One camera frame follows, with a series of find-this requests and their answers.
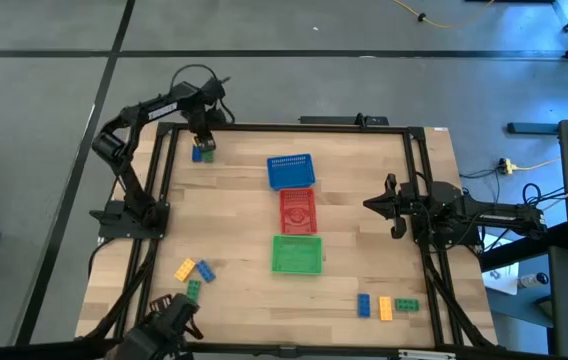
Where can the red plastic basket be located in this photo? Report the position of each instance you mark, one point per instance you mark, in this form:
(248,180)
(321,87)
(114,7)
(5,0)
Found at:
(298,212)

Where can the blue building block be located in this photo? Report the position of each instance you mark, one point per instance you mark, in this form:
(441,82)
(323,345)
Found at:
(196,155)
(363,305)
(205,271)

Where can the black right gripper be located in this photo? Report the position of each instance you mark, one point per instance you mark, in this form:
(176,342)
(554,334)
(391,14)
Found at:
(406,202)

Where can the black bar bracket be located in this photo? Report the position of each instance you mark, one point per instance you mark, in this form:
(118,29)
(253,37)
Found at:
(336,120)

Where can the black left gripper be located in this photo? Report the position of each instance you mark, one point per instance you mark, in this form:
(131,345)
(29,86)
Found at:
(201,122)

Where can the blue plastic basket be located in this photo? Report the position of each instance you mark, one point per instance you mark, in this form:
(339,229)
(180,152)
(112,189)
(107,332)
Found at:
(290,171)

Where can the green building block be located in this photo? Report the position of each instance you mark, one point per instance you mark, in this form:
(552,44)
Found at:
(193,290)
(207,156)
(407,304)

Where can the white paper sheet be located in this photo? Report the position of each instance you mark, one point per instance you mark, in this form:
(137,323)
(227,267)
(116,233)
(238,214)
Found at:
(501,280)

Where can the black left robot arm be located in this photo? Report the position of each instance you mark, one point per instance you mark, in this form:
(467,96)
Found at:
(136,112)

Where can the yellow power strip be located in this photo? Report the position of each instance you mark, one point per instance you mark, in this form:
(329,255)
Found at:
(506,165)

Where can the green plastic basket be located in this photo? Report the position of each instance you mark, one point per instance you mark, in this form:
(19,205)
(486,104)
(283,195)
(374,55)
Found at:
(297,255)

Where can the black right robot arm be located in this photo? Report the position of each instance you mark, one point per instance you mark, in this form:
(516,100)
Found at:
(504,217)

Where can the white bottle black cap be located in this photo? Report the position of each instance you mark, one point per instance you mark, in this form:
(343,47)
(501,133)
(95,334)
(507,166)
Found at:
(531,280)

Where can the black aluminium table frame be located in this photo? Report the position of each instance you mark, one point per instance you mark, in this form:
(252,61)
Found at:
(289,128)

